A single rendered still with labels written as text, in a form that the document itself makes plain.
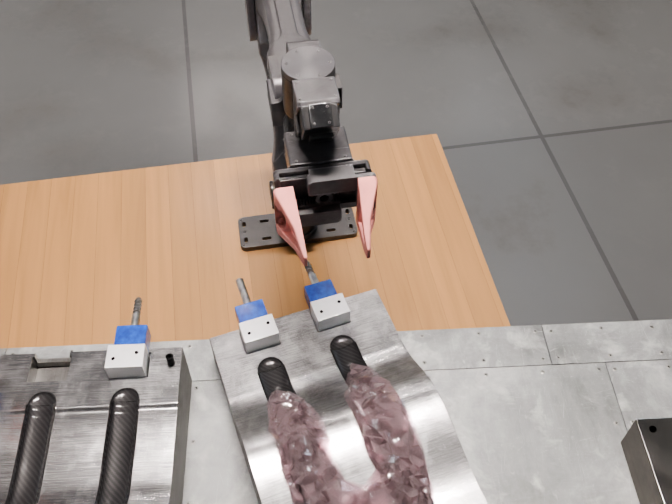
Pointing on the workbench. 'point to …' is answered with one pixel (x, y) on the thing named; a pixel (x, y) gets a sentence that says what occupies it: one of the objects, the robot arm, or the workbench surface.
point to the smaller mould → (650, 459)
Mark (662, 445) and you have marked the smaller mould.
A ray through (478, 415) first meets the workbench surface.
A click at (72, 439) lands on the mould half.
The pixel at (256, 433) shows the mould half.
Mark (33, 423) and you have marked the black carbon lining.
